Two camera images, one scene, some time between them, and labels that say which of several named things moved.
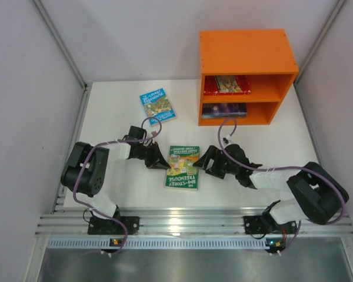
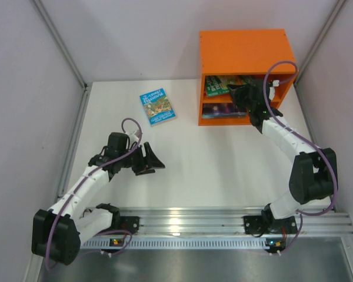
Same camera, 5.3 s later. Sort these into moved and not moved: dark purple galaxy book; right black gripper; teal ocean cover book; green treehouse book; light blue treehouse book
Moved: right black gripper; green treehouse book
Not moved: teal ocean cover book; dark purple galaxy book; light blue treehouse book
